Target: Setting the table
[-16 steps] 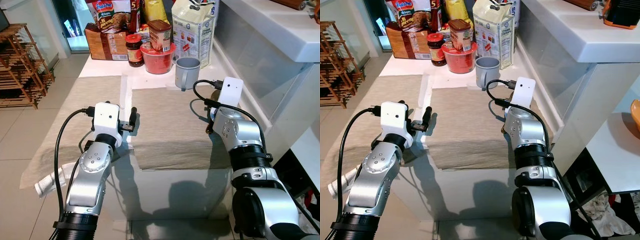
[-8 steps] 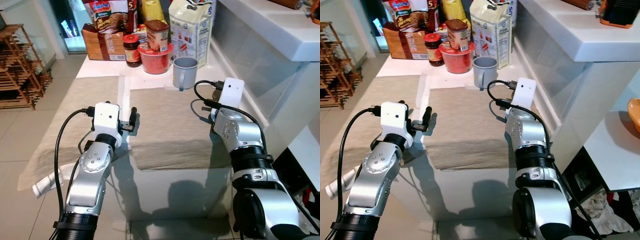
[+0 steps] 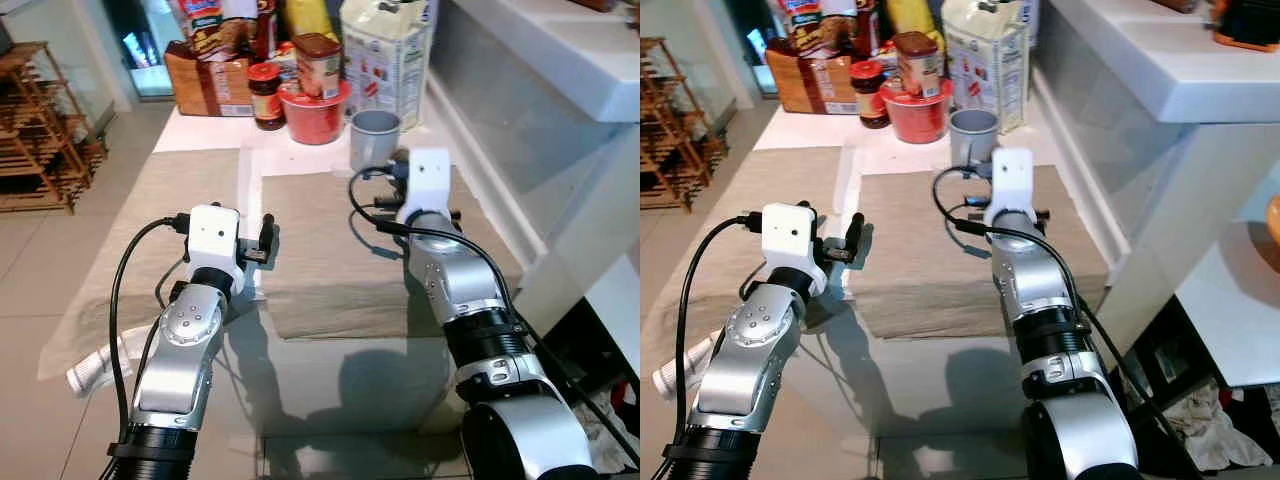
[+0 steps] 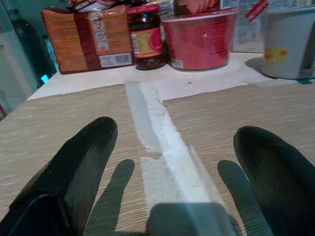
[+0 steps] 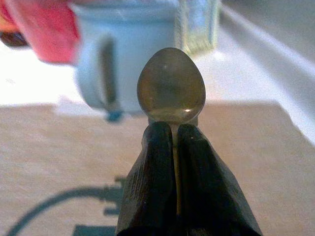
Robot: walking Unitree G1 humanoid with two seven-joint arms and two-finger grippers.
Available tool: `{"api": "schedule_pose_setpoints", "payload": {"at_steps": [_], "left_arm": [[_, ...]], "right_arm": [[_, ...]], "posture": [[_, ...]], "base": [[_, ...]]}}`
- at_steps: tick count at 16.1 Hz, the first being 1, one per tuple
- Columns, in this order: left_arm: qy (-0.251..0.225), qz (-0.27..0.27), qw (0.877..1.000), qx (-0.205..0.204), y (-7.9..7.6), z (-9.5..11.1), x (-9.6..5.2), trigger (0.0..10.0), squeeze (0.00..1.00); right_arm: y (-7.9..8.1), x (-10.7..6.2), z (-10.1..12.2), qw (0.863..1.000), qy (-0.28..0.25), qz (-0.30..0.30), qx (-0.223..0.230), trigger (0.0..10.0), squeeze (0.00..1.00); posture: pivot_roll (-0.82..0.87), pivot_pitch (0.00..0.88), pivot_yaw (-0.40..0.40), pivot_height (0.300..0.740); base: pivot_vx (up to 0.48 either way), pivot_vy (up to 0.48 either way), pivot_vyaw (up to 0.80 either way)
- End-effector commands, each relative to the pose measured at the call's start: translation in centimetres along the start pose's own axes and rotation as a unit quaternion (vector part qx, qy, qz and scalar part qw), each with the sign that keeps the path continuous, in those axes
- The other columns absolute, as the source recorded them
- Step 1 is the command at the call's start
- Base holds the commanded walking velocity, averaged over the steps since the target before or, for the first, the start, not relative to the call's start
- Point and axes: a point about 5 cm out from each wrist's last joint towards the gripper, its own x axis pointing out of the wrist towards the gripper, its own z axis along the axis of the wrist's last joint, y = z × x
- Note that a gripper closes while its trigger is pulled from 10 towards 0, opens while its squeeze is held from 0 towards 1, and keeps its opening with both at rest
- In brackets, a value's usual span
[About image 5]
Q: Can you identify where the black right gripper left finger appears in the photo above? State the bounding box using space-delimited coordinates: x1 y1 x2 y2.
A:
115 121 178 236

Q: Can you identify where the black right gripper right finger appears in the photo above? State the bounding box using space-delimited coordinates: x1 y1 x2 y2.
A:
175 122 263 236

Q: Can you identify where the silver metal spoon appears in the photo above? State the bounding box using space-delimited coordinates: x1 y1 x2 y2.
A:
136 47 207 218

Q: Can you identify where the brown cardboard sheet teal print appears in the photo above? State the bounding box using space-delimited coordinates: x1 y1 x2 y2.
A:
0 100 315 236

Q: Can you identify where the white ceramic mug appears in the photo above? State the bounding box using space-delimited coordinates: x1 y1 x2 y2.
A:
70 0 183 122

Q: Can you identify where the clear glass tumbler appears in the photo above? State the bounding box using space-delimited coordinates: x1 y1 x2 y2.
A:
175 0 221 54

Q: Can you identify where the red plastic container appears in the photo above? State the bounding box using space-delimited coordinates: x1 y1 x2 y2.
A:
0 0 82 66

